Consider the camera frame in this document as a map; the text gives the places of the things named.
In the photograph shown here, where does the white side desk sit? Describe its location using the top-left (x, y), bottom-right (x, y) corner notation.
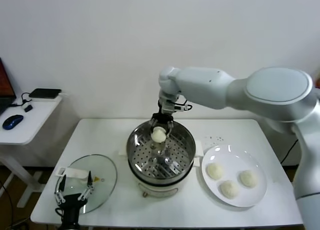
top-left (0, 96), bottom-right (63, 208)

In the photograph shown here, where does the thin black usb cable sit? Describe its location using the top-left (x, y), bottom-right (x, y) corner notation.
top-left (9, 92), bottom-right (32, 108)

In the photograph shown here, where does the blue computer mouse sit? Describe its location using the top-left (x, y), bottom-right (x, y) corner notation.
top-left (2, 114), bottom-right (24, 130)

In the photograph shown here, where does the black laptop with red screen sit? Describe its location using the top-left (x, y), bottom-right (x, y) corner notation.
top-left (0, 57), bottom-right (17, 115)

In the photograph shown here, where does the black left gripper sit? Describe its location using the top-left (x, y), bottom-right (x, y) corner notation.
top-left (54, 171), bottom-right (95, 224)

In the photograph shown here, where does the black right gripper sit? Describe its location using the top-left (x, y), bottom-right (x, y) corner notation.
top-left (150, 112), bottom-right (175, 140)

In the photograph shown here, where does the round glass pot lid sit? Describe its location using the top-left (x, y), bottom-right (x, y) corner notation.
top-left (54, 154), bottom-right (118, 214)

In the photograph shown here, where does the round white steamed baozi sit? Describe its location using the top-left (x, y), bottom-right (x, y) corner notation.
top-left (239, 170), bottom-right (259, 188)
top-left (219, 179), bottom-right (240, 199)
top-left (205, 162), bottom-right (224, 180)
top-left (151, 126), bottom-right (167, 143)

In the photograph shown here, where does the white lid handle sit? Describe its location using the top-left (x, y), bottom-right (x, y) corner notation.
top-left (55, 166), bottom-right (89, 184)

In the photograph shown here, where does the stainless steel steamer basket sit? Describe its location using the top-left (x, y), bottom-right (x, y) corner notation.
top-left (125, 119), bottom-right (196, 182)

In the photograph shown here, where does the black wall power cable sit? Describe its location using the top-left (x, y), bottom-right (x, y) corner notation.
top-left (281, 137), bottom-right (300, 163)

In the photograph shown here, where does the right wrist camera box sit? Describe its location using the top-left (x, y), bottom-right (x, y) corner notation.
top-left (161, 101), bottom-right (193, 115)

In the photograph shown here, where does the black floor cable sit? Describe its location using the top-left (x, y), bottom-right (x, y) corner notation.
top-left (0, 181), bottom-right (14, 230)

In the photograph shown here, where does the large white plate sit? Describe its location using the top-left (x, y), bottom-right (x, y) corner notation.
top-left (201, 145), bottom-right (268, 207)

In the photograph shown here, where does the white electric cooker base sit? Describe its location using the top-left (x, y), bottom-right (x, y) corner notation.
top-left (117, 139), bottom-right (205, 198)

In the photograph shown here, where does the flat black device box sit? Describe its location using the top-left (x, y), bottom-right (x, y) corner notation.
top-left (28, 88), bottom-right (62, 99)

